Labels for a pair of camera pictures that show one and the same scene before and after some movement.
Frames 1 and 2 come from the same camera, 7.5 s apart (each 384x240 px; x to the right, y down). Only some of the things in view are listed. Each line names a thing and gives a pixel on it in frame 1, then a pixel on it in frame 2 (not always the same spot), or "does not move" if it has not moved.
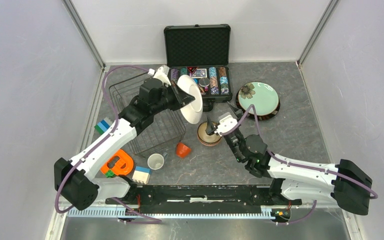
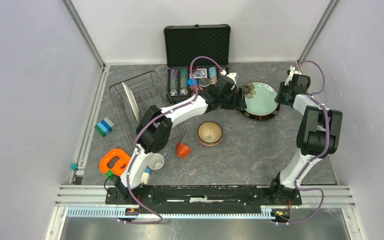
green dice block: x=110 y=174 does not move
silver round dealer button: x=204 y=82 does not move
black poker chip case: x=202 y=52 does not move
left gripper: x=181 y=98 to x=233 y=105
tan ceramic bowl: x=206 y=137 does not move
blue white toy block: x=141 y=174 does not move
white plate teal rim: x=192 y=113 to x=132 y=101
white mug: x=156 y=161 does not move
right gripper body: x=216 y=130 to x=282 y=92
